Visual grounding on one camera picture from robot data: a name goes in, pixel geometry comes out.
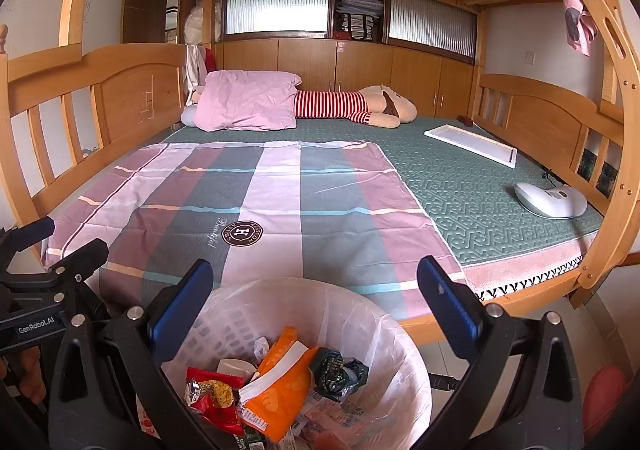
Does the pink pillow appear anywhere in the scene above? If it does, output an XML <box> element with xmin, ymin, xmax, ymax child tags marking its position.
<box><xmin>194</xmin><ymin>70</ymin><xmax>303</xmax><ymax>132</ymax></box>

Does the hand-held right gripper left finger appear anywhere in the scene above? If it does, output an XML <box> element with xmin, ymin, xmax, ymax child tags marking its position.
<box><xmin>47</xmin><ymin>259</ymin><xmax>226</xmax><ymax>450</ymax></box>

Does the dark green wrapper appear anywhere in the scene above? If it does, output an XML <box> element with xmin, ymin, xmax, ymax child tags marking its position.
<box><xmin>309</xmin><ymin>347</ymin><xmax>370</xmax><ymax>403</ymax></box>

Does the pink hanging cloth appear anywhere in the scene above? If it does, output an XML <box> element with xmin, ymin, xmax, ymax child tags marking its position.
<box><xmin>560</xmin><ymin>0</ymin><xmax>610</xmax><ymax>56</ymax></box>

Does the red round object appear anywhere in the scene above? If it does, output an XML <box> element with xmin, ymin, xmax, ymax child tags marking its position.
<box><xmin>582</xmin><ymin>365</ymin><xmax>628</xmax><ymax>436</ymax></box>

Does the wooden wall cabinet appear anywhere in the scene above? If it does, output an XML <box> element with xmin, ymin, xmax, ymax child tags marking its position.
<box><xmin>212</xmin><ymin>0</ymin><xmax>481</xmax><ymax>118</ymax></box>

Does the white wrapped bedding bundle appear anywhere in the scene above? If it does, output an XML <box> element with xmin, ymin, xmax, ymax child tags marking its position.
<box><xmin>184</xmin><ymin>0</ymin><xmax>221</xmax><ymax>46</ymax></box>

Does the green patterned mattress mat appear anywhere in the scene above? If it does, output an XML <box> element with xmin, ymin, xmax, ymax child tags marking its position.
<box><xmin>165</xmin><ymin>114</ymin><xmax>606</xmax><ymax>267</ymax></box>

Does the person's left hand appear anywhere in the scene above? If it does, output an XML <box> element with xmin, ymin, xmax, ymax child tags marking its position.
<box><xmin>0</xmin><ymin>346</ymin><xmax>49</xmax><ymax>405</ymax></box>

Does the white handheld massager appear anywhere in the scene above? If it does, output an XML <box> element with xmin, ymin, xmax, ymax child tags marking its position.
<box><xmin>514</xmin><ymin>181</ymin><xmax>588</xmax><ymax>219</ymax></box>

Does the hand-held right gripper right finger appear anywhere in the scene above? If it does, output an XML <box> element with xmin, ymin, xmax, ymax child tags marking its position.
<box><xmin>415</xmin><ymin>255</ymin><xmax>586</xmax><ymax>450</ymax></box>

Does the red snack packet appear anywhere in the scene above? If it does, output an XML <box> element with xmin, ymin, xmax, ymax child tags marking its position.
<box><xmin>185</xmin><ymin>366</ymin><xmax>246</xmax><ymax>437</ymax></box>

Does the striped tote bag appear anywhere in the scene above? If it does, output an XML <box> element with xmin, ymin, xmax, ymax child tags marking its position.
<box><xmin>340</xmin><ymin>13</ymin><xmax>376</xmax><ymax>41</ymax></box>

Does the ribbed glass cabinet door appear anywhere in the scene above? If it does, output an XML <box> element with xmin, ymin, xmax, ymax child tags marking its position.
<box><xmin>387</xmin><ymin>0</ymin><xmax>477</xmax><ymax>58</ymax></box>
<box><xmin>224</xmin><ymin>0</ymin><xmax>331</xmax><ymax>37</ymax></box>

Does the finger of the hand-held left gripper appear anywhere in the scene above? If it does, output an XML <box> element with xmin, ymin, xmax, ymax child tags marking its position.
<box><xmin>47</xmin><ymin>237</ymin><xmax>110</xmax><ymax>326</ymax></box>
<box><xmin>0</xmin><ymin>216</ymin><xmax>56</xmax><ymax>260</ymax></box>

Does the striped shirt plush toy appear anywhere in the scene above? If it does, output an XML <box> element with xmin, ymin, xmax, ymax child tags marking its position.
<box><xmin>294</xmin><ymin>84</ymin><xmax>418</xmax><ymax>127</ymax></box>

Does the plaid pink grey bed sheet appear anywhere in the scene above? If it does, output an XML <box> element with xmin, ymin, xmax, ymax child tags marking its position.
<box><xmin>42</xmin><ymin>140</ymin><xmax>468</xmax><ymax>331</ymax></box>

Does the white rectangular tray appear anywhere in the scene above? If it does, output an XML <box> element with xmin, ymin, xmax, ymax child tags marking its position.
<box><xmin>424</xmin><ymin>124</ymin><xmax>518</xmax><ymax>168</ymax></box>

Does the orange pouch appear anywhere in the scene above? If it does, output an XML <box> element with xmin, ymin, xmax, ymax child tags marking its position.
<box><xmin>235</xmin><ymin>326</ymin><xmax>321</xmax><ymax>443</ymax></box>

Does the wooden bunk bed frame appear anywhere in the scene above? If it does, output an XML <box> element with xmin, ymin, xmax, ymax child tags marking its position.
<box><xmin>0</xmin><ymin>0</ymin><xmax>640</xmax><ymax>346</ymax></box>

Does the pale blue plush toy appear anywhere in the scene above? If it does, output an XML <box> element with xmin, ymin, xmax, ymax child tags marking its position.
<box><xmin>180</xmin><ymin>85</ymin><xmax>208</xmax><ymax>127</ymax></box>

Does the white hanging cloth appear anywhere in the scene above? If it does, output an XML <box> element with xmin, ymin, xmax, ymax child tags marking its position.
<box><xmin>184</xmin><ymin>44</ymin><xmax>206</xmax><ymax>96</ymax></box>

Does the white waste bin with liner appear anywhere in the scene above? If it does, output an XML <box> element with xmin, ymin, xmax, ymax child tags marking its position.
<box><xmin>135</xmin><ymin>277</ymin><xmax>433</xmax><ymax>450</ymax></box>

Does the white paper cup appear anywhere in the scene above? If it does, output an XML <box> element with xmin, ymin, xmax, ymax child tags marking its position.
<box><xmin>216</xmin><ymin>357</ymin><xmax>257</xmax><ymax>377</ymax></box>

